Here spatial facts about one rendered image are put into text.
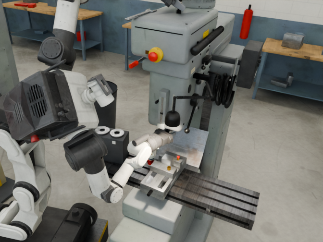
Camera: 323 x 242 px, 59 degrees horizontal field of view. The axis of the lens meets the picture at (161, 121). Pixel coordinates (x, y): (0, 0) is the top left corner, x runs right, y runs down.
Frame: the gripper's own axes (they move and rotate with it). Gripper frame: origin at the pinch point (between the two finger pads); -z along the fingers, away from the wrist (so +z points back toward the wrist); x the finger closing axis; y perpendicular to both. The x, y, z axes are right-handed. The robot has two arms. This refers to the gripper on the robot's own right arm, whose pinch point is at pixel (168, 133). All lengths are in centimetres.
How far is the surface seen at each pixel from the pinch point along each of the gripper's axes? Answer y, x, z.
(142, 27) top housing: -62, 0, 24
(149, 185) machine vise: 24.9, -4.2, 18.4
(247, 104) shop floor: 118, 75, -306
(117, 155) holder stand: 24.9, 28.8, 13.5
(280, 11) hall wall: -16, 97, -410
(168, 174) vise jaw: 21.9, -7.7, 6.4
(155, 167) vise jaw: 20.7, 0.5, 8.3
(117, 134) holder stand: 11.7, 32.0, 10.9
